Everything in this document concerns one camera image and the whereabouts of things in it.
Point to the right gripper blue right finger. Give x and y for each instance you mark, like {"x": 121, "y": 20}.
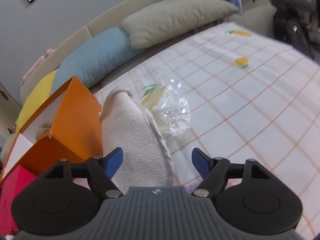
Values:
{"x": 204, "y": 165}

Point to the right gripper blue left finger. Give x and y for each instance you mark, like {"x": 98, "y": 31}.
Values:
{"x": 109, "y": 164}

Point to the cream fleece cloth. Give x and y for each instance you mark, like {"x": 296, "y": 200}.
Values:
{"x": 131, "y": 126}

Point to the clear plastic bag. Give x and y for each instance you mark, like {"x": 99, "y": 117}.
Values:
{"x": 169, "y": 106}

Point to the brown knitted plush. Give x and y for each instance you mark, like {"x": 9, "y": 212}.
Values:
{"x": 42, "y": 130}

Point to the orange cardboard box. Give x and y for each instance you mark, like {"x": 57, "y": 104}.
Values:
{"x": 75, "y": 133}

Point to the lemon checked tablecloth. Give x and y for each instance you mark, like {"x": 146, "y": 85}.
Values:
{"x": 250, "y": 97}

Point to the red lidded plastic container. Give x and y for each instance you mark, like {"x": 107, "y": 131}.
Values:
{"x": 13, "y": 184}

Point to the yellow cushion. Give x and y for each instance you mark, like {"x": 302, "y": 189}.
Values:
{"x": 36, "y": 98}

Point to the blue cushion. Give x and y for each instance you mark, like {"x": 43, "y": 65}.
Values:
{"x": 97, "y": 57}

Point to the cream door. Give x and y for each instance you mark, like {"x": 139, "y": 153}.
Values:
{"x": 10, "y": 110}

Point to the pink plush on sofa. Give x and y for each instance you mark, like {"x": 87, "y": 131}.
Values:
{"x": 35, "y": 65}

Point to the grey-beige cushion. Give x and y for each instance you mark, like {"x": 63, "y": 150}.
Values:
{"x": 168, "y": 19}

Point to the dark backpack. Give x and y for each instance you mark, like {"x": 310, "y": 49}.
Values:
{"x": 289, "y": 29}

